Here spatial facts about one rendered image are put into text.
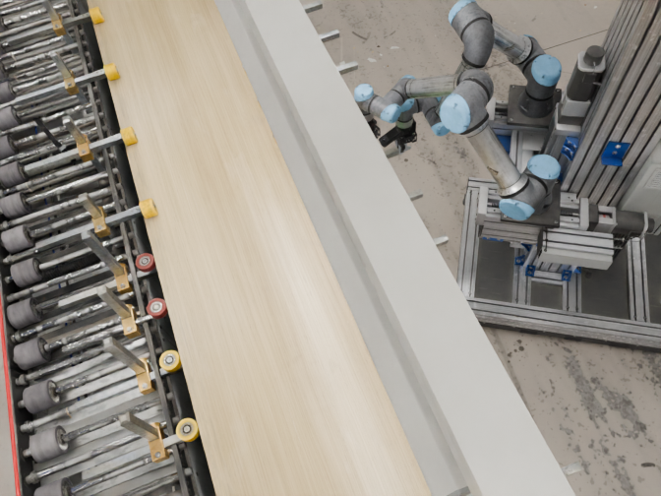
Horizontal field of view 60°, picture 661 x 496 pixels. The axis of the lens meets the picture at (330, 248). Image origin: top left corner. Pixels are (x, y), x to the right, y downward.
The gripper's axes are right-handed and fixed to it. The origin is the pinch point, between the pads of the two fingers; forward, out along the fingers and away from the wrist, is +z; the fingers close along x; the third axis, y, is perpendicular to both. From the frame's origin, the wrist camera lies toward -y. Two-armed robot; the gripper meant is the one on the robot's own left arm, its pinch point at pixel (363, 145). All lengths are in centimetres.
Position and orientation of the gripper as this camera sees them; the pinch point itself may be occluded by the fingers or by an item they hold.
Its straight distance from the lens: 256.9
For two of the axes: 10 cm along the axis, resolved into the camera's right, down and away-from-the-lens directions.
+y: 6.5, 6.3, -4.3
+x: 7.5, -6.1, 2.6
